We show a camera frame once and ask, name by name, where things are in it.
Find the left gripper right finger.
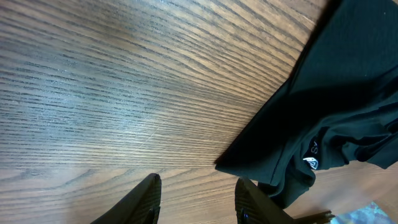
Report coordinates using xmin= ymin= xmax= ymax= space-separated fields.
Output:
xmin=234 ymin=178 xmax=295 ymax=224

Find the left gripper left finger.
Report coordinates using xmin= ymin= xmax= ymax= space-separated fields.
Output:
xmin=91 ymin=173 xmax=162 ymax=224

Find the black t-shirt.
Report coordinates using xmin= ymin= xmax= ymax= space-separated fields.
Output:
xmin=215 ymin=0 xmax=397 ymax=208

